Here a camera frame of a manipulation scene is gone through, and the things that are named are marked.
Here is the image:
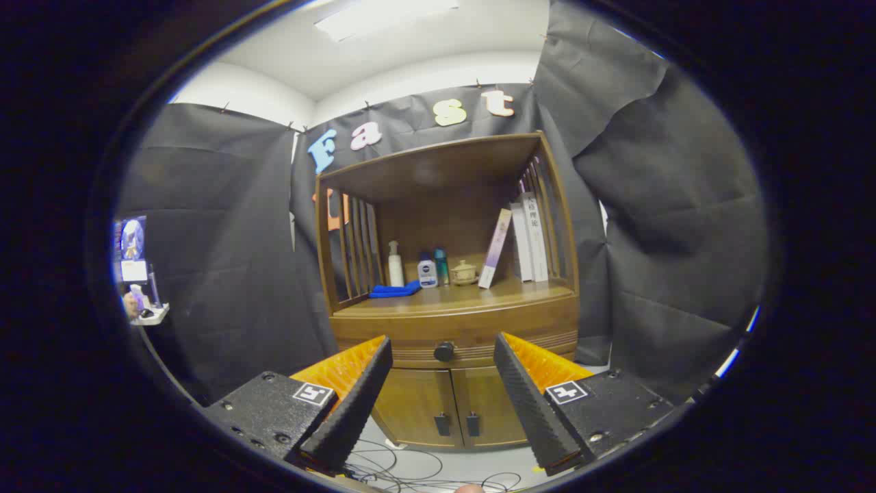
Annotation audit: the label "purple cover book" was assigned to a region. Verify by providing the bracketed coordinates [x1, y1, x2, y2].
[478, 208, 513, 289]

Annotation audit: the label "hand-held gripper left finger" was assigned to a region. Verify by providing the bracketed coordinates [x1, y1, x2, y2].
[202, 334, 394, 477]

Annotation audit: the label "blue folded cloth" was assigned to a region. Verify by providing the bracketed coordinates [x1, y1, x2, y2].
[369, 280, 422, 299]

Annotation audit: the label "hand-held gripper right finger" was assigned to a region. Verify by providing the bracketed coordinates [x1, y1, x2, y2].
[493, 332, 685, 477]

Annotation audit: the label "wooden countertop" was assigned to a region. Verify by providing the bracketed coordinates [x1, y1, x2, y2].
[334, 277, 576, 318]

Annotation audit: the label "white book with plain cover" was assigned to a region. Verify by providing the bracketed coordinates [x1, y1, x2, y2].
[521, 192, 550, 283]

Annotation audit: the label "ceiling light panel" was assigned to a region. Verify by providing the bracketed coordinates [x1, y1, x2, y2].
[315, 0, 459, 42]

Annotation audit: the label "wooden cabinet door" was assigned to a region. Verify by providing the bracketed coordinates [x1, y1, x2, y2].
[373, 368, 465, 449]
[452, 366, 529, 449]

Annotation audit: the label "bright blue screen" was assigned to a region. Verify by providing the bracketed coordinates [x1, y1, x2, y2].
[113, 216, 148, 283]

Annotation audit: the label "wooden cabinet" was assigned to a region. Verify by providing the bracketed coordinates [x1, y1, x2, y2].
[315, 131, 581, 451]

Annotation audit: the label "wooden drawer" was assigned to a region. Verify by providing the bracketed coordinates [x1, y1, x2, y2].
[330, 298, 580, 370]

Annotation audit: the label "black floor cables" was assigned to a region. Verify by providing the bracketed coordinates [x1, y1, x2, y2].
[342, 438, 524, 493]

